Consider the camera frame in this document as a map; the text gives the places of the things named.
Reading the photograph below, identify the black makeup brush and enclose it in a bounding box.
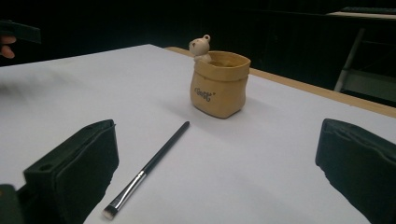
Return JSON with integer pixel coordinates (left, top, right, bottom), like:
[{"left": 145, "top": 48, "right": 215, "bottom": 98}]
[{"left": 102, "top": 120, "right": 191, "bottom": 220}]

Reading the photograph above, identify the white table sheet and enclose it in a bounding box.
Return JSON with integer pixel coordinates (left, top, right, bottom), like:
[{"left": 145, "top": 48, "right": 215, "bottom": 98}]
[{"left": 0, "top": 44, "right": 396, "bottom": 224}]

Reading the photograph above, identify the white metal frame table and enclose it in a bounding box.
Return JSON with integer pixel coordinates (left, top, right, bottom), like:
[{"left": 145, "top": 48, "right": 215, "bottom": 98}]
[{"left": 326, "top": 10, "right": 396, "bottom": 105}]

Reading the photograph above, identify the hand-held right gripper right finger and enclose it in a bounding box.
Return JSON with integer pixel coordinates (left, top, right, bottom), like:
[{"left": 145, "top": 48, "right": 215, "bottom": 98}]
[{"left": 315, "top": 118, "right": 396, "bottom": 224}]

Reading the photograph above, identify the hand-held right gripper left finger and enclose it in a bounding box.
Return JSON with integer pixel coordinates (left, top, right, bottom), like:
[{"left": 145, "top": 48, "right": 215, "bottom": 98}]
[{"left": 18, "top": 119, "right": 120, "bottom": 224}]

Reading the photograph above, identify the tan bag-shaped holder with bear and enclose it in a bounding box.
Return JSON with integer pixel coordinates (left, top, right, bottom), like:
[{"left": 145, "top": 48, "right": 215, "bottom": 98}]
[{"left": 188, "top": 34, "right": 252, "bottom": 119}]

